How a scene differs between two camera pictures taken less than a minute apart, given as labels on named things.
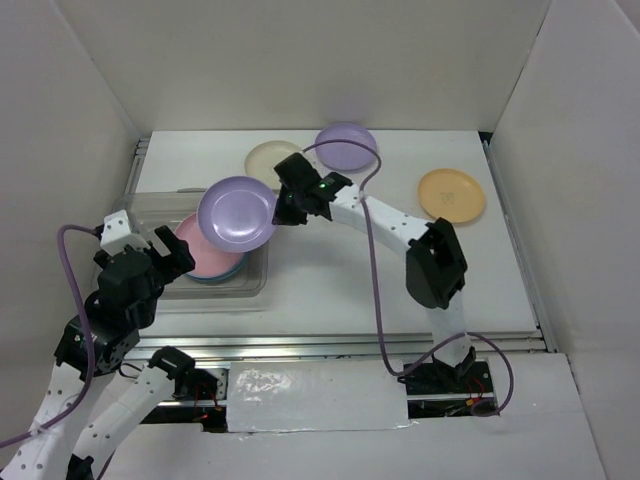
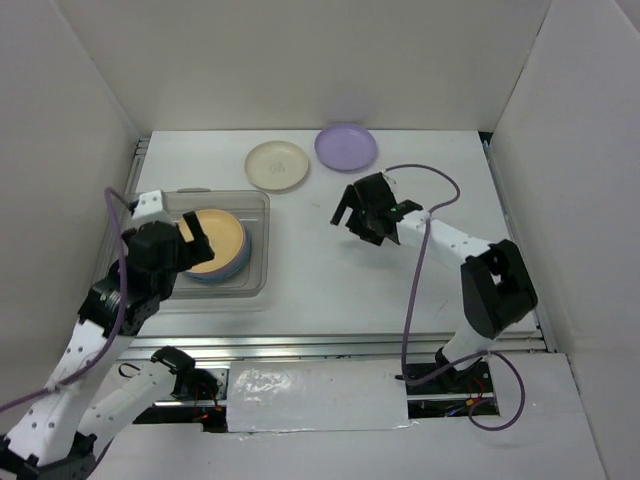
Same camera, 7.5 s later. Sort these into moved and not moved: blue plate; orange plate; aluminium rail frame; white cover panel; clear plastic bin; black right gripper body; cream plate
Moved: black right gripper body; orange plate
Not moved: blue plate; clear plastic bin; aluminium rail frame; white cover panel; cream plate
